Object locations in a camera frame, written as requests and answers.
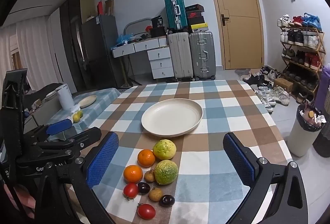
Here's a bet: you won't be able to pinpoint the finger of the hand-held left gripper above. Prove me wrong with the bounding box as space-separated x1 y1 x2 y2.
33 127 102 154
24 119 73 141

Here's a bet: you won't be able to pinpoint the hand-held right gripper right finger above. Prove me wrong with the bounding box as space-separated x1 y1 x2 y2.
223 133 308 224

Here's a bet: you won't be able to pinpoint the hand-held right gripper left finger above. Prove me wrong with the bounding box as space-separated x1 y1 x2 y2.
33 132 119 224

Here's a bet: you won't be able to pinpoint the orange mandarin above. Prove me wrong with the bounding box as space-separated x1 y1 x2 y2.
137 149 156 168
123 165 143 184

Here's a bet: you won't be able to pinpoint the red tomato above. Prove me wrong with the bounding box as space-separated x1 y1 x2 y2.
123 183 139 199
137 203 156 220

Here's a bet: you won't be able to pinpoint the dark purple plum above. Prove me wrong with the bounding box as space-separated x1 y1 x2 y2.
159 195 175 208
137 182 151 195

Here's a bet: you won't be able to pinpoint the green bumpy citrus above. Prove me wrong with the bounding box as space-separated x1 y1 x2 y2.
154 160 179 185

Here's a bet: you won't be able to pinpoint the cream round plate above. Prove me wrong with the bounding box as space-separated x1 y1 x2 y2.
141 99 204 137

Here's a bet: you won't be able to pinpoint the person's left hand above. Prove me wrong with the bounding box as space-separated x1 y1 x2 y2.
5 185 35 218

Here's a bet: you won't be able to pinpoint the white cylindrical container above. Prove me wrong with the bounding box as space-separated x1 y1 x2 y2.
57 84 74 111

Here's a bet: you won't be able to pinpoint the brown blue checked tablecloth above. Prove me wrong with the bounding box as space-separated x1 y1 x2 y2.
49 80 293 224

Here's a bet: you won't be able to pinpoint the small beige plate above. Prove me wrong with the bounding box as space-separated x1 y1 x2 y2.
78 95 97 108

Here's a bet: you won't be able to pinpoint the black chair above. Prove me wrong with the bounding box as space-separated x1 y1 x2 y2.
24 83 64 114

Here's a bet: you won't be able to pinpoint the yellow-green smooth citrus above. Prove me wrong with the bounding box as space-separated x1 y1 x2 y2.
153 139 177 161

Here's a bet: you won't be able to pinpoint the white trash bin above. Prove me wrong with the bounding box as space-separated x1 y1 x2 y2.
287 104 328 157

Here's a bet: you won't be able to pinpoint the scattered pile of shoes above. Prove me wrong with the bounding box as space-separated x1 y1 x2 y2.
242 66 290 114

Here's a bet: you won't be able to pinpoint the white curtain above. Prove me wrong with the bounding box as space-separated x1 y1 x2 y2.
0 14 64 90

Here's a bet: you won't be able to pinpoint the dark grey refrigerator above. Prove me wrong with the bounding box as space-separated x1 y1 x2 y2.
81 15 124 88

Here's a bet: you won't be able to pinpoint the brown cardboard box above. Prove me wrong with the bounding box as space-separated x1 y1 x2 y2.
274 78 294 93

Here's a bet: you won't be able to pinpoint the dark tall wardrobe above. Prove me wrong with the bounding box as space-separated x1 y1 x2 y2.
60 0 94 90

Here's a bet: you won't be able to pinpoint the silver hard suitcase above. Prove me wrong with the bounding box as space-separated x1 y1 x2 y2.
189 32 216 81

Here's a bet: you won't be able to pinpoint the blue plastic bag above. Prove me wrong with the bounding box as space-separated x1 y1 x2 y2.
117 33 134 45

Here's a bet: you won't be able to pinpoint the white desk with drawers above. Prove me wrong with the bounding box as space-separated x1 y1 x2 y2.
111 36 174 80

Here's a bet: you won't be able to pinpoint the purple bag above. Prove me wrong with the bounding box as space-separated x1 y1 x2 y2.
313 64 330 111

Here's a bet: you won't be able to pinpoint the beige hard suitcase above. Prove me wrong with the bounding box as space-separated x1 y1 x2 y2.
167 32 194 81

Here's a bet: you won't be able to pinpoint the tan wooden door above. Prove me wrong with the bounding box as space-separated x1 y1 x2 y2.
205 0 265 70

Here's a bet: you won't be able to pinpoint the brown paper bag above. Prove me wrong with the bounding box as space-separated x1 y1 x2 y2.
104 0 115 16

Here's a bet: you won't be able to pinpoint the rows of assorted sneakers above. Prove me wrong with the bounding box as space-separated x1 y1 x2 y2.
277 13 324 103

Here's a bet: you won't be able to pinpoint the yellow black shoe box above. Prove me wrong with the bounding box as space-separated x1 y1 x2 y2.
190 22 208 33

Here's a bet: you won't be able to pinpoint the wooden shoe rack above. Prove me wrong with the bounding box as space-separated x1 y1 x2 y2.
280 26 325 101

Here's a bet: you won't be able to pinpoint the black carton box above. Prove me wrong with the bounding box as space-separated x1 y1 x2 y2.
151 16 165 29

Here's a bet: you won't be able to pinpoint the red black shoe box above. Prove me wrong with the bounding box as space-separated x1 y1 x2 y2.
186 11 204 20

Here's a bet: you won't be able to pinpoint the teal hard suitcase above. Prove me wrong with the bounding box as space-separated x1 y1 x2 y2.
164 0 187 31

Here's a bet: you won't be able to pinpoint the grey arched metal frame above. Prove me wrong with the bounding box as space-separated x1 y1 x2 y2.
124 18 152 34

